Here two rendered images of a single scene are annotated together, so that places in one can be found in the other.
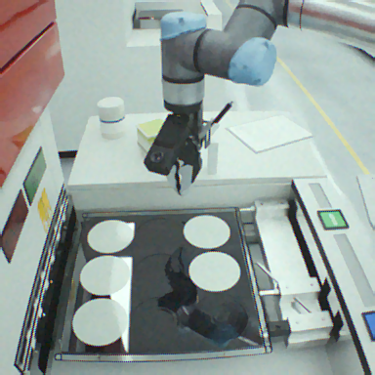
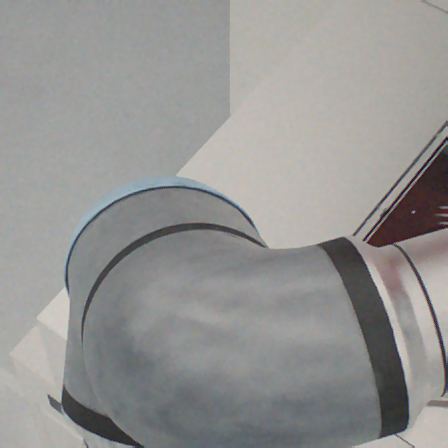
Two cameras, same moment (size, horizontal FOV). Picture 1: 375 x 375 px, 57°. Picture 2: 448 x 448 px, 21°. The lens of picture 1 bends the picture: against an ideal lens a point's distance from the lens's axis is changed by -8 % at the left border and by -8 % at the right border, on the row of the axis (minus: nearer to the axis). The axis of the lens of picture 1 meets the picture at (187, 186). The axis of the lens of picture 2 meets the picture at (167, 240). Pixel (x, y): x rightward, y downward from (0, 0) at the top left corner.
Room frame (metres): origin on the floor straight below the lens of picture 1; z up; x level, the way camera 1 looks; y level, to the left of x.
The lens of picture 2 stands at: (0.59, -0.64, 1.87)
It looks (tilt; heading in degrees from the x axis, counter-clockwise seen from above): 58 degrees down; 136
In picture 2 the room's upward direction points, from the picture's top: 5 degrees counter-clockwise
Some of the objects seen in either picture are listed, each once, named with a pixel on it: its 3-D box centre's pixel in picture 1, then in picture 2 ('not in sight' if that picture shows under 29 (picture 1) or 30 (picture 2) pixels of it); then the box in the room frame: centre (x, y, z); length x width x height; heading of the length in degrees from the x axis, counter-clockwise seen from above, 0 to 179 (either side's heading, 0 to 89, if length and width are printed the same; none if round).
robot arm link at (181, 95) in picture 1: (182, 88); not in sight; (0.62, 0.01, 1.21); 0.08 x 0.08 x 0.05
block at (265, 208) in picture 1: (270, 207); not in sight; (0.66, -0.20, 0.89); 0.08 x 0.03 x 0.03; 93
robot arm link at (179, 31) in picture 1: (185, 46); not in sight; (0.61, 0.01, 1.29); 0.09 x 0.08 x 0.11; 55
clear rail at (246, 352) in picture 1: (162, 357); (437, 142); (0.28, 0.04, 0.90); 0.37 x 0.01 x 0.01; 93
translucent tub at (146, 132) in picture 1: (155, 138); not in sight; (0.81, 0.08, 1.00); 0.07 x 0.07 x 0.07; 30
